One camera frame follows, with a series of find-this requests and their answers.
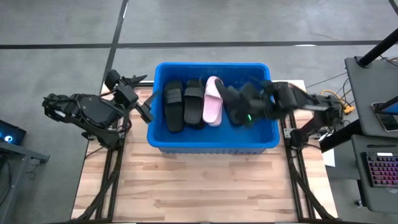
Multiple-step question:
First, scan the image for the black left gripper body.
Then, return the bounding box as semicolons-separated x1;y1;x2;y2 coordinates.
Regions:
104;69;140;108

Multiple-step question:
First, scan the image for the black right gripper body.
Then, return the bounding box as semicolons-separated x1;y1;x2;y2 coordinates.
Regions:
248;81;278;123

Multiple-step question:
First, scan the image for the black slide sandal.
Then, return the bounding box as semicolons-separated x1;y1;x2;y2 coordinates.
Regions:
163;80;185;133
183;78;206;130
234;83;256;121
214;78;243;126

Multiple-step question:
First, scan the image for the blue plastic bin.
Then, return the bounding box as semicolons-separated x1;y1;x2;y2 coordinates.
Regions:
146;62;281;156

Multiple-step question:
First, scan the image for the white paper sheet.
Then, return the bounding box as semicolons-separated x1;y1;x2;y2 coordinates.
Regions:
322;148;337;168

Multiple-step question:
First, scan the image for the grey desk top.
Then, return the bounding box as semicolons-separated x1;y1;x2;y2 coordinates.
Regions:
344;55;398;138

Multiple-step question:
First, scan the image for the black device with blue light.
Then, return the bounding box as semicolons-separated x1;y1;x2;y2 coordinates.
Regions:
0;119;27;146

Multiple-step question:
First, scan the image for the tablet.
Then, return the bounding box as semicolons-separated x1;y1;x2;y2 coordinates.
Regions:
371;95;398;133

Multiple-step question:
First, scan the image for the black slanted pole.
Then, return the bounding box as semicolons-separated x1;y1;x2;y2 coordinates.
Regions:
356;29;398;68

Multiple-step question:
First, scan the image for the grey keyboard desk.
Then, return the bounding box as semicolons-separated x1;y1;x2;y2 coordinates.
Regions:
350;134;398;215

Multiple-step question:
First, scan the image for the backlit keyboard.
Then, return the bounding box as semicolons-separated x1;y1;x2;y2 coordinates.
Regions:
361;151;398;188

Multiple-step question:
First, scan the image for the grey metal stand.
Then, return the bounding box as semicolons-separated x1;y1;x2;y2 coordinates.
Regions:
0;139;51;224

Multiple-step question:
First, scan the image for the yellow floor cable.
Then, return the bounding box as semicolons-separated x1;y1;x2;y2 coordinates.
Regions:
320;89;356;115

